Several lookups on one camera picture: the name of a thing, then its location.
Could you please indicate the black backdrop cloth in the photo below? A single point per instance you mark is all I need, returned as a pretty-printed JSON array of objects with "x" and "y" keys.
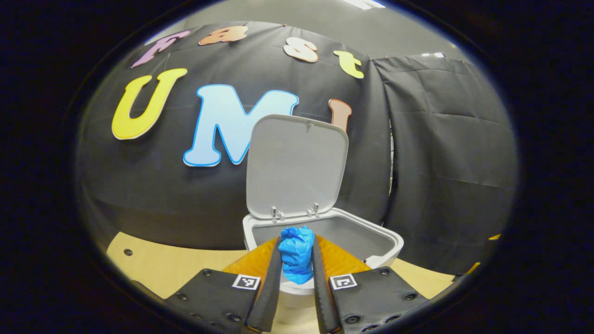
[{"x": 441, "y": 162}]

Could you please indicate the blue paper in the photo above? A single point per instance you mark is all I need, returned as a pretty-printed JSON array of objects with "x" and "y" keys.
[{"x": 297, "y": 255}]

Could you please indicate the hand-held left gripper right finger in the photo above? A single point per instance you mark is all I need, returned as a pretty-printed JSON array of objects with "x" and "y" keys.
[{"x": 325, "y": 301}]

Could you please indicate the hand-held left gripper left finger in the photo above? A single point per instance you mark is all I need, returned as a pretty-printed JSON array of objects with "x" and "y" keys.
[{"x": 264, "y": 297}]

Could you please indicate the large ceiling light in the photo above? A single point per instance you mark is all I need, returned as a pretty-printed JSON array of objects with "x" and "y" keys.
[{"x": 364, "y": 3}]

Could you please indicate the small ceiling light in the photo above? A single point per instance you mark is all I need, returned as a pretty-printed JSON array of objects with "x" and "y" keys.
[{"x": 432, "y": 54}]

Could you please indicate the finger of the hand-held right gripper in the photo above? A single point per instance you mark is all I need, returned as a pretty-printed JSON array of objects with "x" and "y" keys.
[
  {"x": 494, "y": 236},
  {"x": 473, "y": 268}
]

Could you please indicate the white desktop garbage bin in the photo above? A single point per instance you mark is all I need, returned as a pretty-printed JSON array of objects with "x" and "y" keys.
[{"x": 297, "y": 167}]

